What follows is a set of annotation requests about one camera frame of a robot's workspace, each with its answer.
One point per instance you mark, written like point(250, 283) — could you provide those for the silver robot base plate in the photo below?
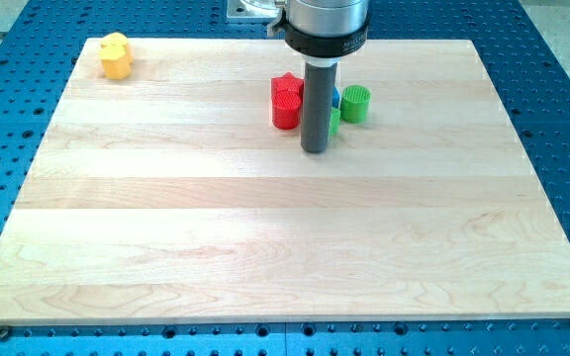
point(251, 9)

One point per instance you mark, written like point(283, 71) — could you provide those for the yellow block rear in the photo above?
point(118, 39)

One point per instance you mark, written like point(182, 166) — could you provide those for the yellow hexagon block front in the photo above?
point(115, 62)

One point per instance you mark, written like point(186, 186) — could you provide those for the red star block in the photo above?
point(287, 82)

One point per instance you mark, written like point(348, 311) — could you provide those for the green cylinder block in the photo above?
point(354, 104)

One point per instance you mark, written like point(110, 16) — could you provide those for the green block behind rod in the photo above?
point(335, 119)

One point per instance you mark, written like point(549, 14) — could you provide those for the red cylinder block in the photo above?
point(286, 107)

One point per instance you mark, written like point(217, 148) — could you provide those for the wooden board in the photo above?
point(168, 197)

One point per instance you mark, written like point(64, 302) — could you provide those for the blue block behind rod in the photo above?
point(335, 98)

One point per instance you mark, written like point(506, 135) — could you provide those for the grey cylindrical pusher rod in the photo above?
point(319, 81)

